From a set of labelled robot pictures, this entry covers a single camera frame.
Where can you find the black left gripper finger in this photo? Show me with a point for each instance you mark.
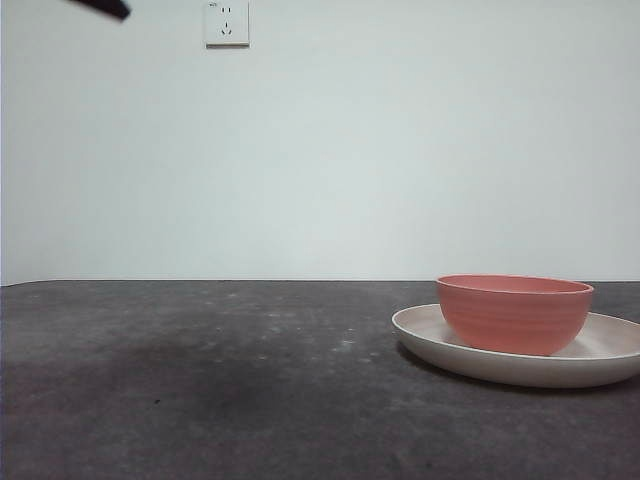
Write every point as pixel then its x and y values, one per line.
pixel 110 7

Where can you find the red ribbed bowl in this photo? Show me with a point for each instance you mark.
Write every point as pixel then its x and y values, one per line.
pixel 510 320

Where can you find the white shallow plate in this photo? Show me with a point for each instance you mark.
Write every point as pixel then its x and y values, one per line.
pixel 500 370

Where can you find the white wall socket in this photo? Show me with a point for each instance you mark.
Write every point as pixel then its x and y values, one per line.
pixel 227 37

